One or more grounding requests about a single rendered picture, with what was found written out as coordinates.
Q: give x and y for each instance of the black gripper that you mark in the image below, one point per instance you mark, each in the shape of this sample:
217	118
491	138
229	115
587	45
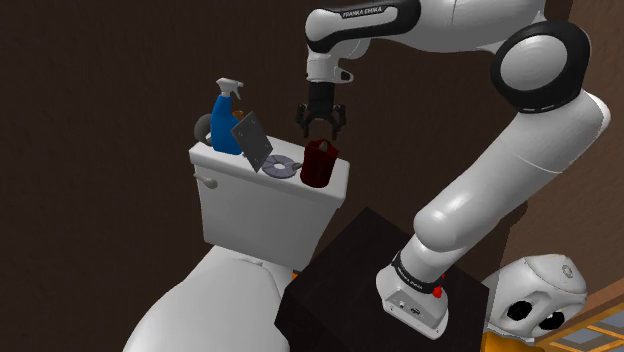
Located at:
320	100

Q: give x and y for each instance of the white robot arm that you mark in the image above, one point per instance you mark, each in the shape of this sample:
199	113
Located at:
492	175

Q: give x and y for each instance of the dark red cup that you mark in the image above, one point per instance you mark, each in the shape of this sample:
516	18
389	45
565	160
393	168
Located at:
318	163

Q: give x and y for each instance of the grey disc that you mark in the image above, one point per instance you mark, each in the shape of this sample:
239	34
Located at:
279	166

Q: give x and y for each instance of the grey square plate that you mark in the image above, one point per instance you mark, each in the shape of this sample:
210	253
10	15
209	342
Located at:
251	140

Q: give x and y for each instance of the small orange object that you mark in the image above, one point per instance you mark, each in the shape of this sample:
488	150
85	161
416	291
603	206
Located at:
238	114

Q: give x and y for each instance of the blue spray bottle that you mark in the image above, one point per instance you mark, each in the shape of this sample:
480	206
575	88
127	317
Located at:
224	124

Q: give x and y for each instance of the white toilet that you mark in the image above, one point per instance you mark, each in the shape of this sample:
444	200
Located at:
263	219

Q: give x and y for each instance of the grey round object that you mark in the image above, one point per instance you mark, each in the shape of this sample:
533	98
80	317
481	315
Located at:
201	130

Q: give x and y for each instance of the dark robot stand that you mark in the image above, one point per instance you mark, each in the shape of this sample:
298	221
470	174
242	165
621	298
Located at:
360	287

